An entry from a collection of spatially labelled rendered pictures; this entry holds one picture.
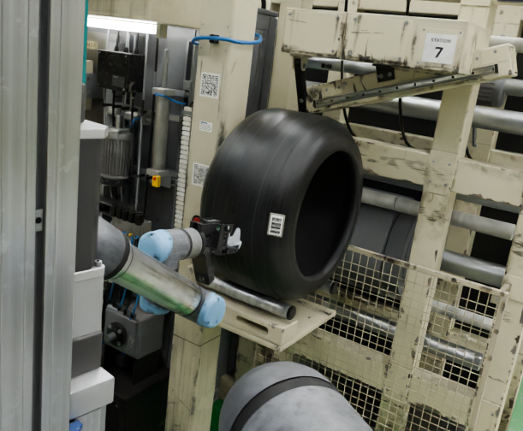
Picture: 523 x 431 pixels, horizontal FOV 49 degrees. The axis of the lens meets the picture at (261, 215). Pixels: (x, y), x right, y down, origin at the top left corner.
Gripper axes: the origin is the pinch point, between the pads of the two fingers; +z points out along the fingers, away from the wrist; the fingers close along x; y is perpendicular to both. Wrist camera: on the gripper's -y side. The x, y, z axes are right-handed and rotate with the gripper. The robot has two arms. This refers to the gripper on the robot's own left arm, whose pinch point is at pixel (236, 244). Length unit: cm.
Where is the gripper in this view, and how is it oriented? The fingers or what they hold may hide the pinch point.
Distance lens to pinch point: 159.2
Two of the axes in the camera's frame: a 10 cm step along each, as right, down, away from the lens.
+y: 1.9, -9.7, -1.6
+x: -8.2, -2.5, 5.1
